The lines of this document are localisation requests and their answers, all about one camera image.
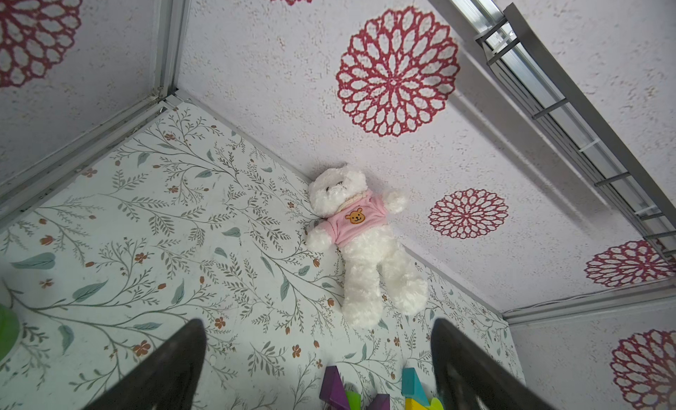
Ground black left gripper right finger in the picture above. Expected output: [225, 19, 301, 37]
[431, 318, 553, 410]

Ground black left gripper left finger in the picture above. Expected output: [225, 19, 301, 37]
[87, 318, 207, 410]

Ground light green cylinder block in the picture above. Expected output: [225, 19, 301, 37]
[426, 398, 444, 410]

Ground teal triangle block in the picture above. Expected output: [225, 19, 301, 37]
[401, 367, 430, 408]

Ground purple triangle block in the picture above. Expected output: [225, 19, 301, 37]
[366, 393, 391, 410]
[320, 366, 350, 410]

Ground small green cylinder block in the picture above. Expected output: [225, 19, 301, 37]
[346, 391, 362, 410]

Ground white teddy bear pink shirt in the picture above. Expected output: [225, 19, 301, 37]
[306, 166, 428, 328]

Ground green tape roll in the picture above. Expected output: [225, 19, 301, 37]
[0, 305, 22, 364]

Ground grey wall shelf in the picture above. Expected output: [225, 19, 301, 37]
[476, 4, 675, 263]

